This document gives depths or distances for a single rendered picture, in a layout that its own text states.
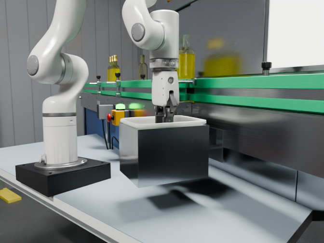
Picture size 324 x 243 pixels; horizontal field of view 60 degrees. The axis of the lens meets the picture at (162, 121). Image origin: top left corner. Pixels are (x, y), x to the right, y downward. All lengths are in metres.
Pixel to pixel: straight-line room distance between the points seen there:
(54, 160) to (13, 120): 2.37
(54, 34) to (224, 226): 0.81
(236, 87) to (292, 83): 0.19
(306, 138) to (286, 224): 0.28
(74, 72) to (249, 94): 0.64
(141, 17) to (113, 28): 3.44
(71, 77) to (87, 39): 2.82
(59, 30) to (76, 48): 2.73
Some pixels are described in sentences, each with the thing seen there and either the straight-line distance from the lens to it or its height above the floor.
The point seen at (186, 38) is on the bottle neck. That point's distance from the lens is 1.16.
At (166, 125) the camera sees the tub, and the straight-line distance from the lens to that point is 0.75.
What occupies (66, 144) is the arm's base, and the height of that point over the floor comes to 0.90.
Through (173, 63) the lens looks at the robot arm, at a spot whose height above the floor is 1.17.
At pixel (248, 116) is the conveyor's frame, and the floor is 1.03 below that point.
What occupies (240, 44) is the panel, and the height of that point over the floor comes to 1.26.
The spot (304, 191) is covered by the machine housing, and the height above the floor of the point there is 0.80.
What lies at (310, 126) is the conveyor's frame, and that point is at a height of 1.03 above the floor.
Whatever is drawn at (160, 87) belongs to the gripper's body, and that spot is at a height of 1.11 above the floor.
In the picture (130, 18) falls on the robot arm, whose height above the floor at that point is 1.28.
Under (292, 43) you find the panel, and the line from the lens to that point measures 0.93.
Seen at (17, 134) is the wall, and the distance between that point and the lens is 3.47.
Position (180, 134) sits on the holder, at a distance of 0.78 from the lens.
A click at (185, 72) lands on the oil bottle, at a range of 1.13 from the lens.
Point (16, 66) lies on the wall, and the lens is 3.45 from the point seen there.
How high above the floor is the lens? 1.11
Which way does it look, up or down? 7 degrees down
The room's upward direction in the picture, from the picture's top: straight up
